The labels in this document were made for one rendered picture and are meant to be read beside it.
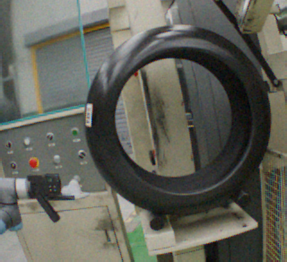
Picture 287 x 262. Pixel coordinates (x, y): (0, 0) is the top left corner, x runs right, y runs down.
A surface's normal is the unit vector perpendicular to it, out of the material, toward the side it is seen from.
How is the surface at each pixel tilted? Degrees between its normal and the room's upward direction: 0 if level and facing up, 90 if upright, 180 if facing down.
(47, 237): 90
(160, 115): 90
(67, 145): 90
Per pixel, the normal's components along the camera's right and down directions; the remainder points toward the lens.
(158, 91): 0.05, 0.04
